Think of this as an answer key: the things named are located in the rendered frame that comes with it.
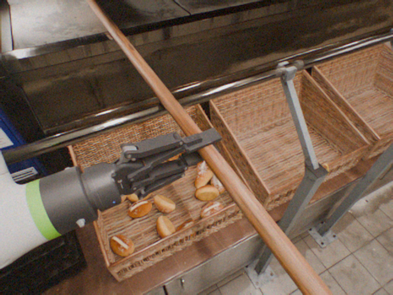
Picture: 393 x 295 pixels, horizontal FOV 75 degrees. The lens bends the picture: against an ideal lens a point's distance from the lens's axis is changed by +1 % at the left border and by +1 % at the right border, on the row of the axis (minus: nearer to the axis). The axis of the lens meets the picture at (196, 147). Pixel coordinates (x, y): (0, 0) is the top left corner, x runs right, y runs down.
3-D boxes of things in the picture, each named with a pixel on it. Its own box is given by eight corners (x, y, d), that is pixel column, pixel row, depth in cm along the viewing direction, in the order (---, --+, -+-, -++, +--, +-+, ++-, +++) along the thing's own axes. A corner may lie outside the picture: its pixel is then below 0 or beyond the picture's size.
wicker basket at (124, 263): (86, 181, 116) (63, 139, 96) (196, 139, 134) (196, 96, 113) (117, 286, 88) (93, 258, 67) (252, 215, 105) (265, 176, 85)
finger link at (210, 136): (180, 142, 46) (180, 140, 46) (213, 129, 49) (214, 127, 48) (188, 153, 45) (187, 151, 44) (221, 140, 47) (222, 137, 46)
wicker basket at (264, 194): (204, 140, 133) (206, 97, 113) (288, 108, 151) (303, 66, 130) (261, 217, 105) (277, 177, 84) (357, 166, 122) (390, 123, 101)
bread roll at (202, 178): (212, 174, 117) (203, 166, 117) (216, 172, 110) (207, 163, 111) (198, 191, 113) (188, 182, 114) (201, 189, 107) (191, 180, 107)
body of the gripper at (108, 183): (77, 158, 40) (134, 138, 43) (93, 188, 47) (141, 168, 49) (88, 194, 36) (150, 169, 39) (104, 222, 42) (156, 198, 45)
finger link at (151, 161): (123, 167, 44) (120, 162, 43) (180, 137, 46) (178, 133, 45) (130, 184, 42) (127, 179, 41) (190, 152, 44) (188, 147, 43)
